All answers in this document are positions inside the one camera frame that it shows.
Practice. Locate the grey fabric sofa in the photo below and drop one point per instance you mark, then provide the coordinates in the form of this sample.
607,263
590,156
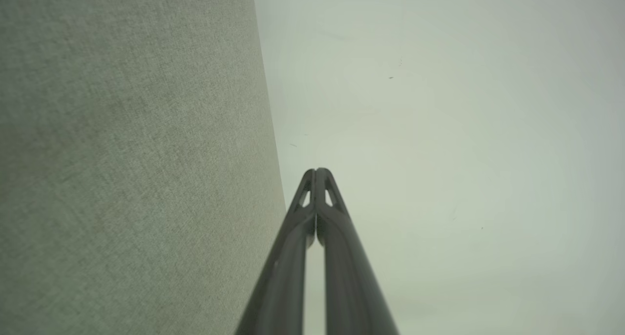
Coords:
122,154

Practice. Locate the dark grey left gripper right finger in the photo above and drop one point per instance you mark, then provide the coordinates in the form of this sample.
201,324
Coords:
349,286

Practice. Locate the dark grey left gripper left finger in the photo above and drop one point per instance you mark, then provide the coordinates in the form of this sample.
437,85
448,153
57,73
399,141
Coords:
285,276

